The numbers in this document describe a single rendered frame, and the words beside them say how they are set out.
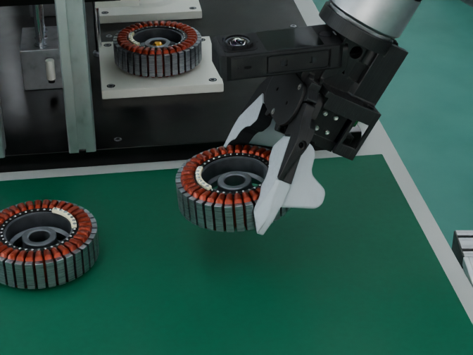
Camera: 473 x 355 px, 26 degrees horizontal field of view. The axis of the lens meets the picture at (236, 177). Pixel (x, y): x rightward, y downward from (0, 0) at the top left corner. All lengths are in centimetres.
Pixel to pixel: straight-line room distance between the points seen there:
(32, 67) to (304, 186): 47
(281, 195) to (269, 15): 62
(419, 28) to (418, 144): 81
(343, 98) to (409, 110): 203
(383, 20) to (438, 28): 262
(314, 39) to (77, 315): 33
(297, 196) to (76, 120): 31
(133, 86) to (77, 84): 16
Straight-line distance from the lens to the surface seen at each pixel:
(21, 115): 124
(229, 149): 101
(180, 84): 127
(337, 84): 95
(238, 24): 147
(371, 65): 95
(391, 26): 91
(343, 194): 111
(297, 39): 92
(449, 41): 344
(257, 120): 98
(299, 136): 91
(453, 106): 300
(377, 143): 122
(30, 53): 128
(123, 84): 127
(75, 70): 112
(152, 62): 127
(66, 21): 109
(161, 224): 106
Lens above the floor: 133
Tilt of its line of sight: 31 degrees down
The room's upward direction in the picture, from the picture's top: straight up
